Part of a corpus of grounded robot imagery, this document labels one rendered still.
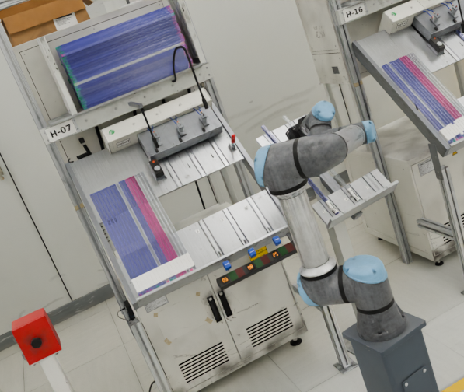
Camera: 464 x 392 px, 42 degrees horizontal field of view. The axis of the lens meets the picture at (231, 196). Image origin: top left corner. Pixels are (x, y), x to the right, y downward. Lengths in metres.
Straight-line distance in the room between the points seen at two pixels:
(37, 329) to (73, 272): 1.90
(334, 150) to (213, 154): 0.99
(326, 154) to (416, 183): 1.45
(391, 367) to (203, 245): 0.87
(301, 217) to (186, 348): 1.19
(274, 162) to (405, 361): 0.72
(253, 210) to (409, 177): 0.93
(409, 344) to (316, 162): 0.64
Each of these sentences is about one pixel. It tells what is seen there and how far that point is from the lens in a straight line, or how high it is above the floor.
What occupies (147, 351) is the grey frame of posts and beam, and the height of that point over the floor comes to 0.51.
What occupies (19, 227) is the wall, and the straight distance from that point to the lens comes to 4.17.
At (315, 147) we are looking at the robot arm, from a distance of 1.65.
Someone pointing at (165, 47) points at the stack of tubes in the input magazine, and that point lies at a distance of 2.62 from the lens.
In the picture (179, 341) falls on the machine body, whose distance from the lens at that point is 2.74.
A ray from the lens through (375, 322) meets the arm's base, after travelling 1.87.
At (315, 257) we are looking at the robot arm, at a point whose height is 0.84.
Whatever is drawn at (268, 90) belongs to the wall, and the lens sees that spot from 4.41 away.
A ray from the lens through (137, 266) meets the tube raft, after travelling 2.33.
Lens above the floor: 1.61
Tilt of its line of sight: 17 degrees down
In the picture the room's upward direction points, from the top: 20 degrees counter-clockwise
